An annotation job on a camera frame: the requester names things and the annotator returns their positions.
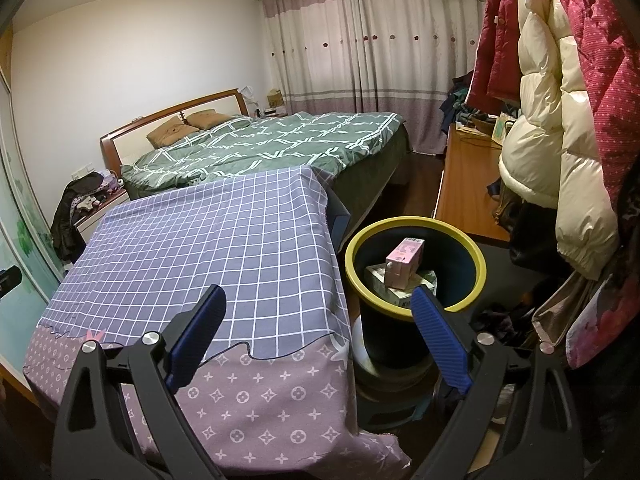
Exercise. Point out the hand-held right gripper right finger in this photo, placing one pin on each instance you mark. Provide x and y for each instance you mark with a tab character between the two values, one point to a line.
440	340

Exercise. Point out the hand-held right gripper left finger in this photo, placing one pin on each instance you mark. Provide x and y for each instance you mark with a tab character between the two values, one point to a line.
195	335

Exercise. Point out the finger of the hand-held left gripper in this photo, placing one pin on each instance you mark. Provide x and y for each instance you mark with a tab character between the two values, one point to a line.
9	282

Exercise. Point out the yellow-rimmed dark trash bin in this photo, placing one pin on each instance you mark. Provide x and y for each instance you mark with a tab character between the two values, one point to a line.
460	260

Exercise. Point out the white cardboard box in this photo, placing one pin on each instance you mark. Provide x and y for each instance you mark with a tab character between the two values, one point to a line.
380	280

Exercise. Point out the pink carton box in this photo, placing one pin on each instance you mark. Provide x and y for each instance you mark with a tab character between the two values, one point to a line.
405	260

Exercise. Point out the dark crumpled clothes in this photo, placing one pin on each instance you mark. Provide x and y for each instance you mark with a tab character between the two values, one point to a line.
500	322

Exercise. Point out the dark jacket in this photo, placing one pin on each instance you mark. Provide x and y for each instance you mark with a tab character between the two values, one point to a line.
65	215

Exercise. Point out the checked purple tablecloth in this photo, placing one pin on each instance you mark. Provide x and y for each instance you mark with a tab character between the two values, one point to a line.
200	240

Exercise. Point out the glass wardrobe sliding door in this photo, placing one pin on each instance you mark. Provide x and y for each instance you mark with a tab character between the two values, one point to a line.
20	185

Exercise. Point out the white wooden nightstand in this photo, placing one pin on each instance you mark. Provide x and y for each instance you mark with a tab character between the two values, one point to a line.
97	217

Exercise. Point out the beige tote bag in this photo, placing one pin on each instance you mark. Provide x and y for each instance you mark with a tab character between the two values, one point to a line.
555	310

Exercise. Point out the pink white clothes heap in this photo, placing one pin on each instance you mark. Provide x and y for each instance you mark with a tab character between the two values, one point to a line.
95	197

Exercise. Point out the black bag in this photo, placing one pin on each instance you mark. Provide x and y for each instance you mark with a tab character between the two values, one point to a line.
535	235

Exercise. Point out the wooden desk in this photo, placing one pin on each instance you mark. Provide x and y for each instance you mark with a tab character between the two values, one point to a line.
465	185

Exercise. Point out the pink floral bag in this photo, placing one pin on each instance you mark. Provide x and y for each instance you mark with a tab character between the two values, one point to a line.
610	325

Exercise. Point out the dark green bed base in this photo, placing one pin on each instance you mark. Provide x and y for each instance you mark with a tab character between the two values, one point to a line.
380	170

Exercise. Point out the wooden bed headboard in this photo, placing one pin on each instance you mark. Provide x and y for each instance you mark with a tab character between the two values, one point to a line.
135	135

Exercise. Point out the large brown pillow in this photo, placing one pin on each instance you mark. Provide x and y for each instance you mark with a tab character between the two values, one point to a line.
172	132

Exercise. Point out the bed with green quilt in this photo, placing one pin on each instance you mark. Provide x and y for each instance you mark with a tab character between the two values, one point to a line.
280	145

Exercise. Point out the small brown pillow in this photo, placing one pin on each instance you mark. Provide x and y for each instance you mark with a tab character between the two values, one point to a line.
207	119

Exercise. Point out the light green card box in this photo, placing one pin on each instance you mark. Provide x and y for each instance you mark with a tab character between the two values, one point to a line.
502	129

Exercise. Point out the wooden overhead cabinet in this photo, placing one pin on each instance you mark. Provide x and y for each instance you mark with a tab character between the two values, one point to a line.
5	60

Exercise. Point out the cream puffer jacket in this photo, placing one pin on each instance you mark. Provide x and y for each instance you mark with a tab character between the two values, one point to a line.
580	160

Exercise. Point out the pile of mixed clothes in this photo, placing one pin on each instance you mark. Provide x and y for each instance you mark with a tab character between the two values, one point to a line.
455	105

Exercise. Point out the small cardboard box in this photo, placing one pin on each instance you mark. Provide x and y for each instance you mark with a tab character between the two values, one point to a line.
275	98

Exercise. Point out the pink white curtain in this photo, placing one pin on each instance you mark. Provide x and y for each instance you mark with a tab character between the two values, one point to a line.
375	60

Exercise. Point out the red dotted quilted jacket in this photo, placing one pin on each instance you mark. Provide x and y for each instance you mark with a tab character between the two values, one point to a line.
615	85

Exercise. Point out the white wall socket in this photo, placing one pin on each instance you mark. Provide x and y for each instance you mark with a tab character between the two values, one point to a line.
82	171

